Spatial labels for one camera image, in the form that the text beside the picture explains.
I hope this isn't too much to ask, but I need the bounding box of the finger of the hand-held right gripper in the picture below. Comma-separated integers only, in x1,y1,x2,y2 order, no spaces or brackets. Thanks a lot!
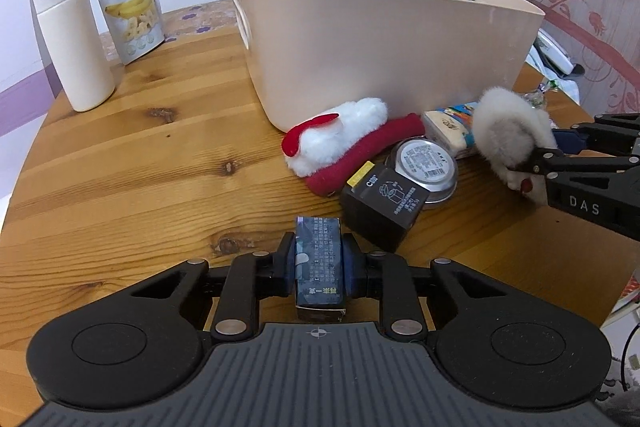
552,113,640,154
506,148,640,188

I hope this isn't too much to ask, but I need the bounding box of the cream white thermos bottle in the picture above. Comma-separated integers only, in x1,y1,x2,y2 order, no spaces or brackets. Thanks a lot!
30,0,117,112

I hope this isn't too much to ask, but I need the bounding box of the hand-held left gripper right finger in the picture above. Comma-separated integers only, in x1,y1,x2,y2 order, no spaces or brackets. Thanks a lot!
343,233,516,342

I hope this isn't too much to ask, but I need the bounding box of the banana chips pouch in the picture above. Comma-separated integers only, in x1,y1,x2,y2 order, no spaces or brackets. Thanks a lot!
90,0,166,66

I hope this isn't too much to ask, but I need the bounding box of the beige plastic storage basin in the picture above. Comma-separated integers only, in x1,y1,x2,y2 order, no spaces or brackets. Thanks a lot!
229,0,546,134

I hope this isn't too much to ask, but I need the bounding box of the colourful printed tissue packet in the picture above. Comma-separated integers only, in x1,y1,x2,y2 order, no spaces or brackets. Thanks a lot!
421,101,483,160

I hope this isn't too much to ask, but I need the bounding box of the glass bead ornament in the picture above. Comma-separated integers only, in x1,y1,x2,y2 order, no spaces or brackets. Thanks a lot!
524,79,562,112

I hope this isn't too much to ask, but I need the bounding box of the white electronic device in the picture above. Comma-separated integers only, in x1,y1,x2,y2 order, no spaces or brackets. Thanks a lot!
532,29,583,78

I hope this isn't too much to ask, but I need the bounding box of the round silver tin can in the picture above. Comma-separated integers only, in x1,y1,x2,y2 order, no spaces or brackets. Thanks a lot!
384,138,460,204

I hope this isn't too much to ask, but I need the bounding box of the black box with yellow label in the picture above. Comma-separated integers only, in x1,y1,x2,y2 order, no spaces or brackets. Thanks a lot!
341,160,427,253

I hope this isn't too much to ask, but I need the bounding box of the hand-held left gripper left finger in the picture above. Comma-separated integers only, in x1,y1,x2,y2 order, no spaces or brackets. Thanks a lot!
119,232,297,342

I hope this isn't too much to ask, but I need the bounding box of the small blue printed carton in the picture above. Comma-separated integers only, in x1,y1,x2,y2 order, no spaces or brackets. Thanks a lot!
292,216,347,323

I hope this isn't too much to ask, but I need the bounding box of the grey fluffy plush toy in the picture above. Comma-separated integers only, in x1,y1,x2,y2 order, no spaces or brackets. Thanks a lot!
472,88,558,206

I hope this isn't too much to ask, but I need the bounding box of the red white plush sock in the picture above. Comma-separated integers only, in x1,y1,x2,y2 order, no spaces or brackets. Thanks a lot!
281,97,426,198

